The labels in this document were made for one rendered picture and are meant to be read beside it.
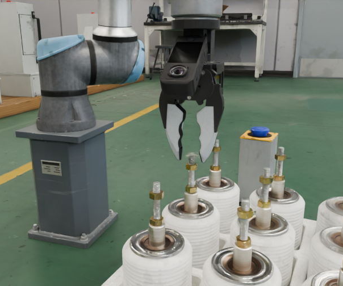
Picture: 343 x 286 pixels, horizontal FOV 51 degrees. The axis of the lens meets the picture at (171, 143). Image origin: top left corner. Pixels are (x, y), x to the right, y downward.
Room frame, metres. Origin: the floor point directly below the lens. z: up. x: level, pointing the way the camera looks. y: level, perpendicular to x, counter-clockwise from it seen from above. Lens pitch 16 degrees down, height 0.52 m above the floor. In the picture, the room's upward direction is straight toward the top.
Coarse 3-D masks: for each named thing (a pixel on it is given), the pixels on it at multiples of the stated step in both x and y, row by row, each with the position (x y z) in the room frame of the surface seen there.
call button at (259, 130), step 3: (252, 129) 0.78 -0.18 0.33; (255, 129) 0.78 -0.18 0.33; (258, 129) 0.78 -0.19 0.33; (261, 129) 0.78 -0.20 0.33; (264, 129) 0.78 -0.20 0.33; (267, 129) 0.78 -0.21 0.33; (252, 132) 0.78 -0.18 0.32; (255, 132) 0.77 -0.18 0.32; (258, 132) 0.77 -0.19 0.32; (261, 132) 0.77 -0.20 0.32; (264, 132) 0.77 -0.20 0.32; (267, 132) 0.78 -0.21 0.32; (255, 135) 0.78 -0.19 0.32; (258, 135) 0.77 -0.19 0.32; (261, 135) 0.77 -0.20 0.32; (264, 135) 0.78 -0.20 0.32
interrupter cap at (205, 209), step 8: (176, 200) 0.57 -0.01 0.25; (184, 200) 0.57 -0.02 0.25; (200, 200) 0.57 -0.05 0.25; (168, 208) 0.54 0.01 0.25; (176, 208) 0.54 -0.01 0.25; (200, 208) 0.55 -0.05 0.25; (208, 208) 0.54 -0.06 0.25; (176, 216) 0.52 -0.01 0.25; (184, 216) 0.51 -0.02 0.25; (192, 216) 0.51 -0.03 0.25; (200, 216) 0.51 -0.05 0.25
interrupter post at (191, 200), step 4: (196, 192) 0.54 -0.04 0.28; (188, 196) 0.54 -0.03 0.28; (192, 196) 0.54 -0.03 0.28; (196, 196) 0.54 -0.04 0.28; (188, 200) 0.54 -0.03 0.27; (192, 200) 0.54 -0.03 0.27; (196, 200) 0.54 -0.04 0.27; (188, 204) 0.54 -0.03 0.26; (192, 204) 0.54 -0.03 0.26; (196, 204) 0.54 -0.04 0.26; (184, 208) 0.55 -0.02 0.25; (188, 208) 0.54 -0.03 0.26; (192, 208) 0.54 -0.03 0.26; (196, 208) 0.54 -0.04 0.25
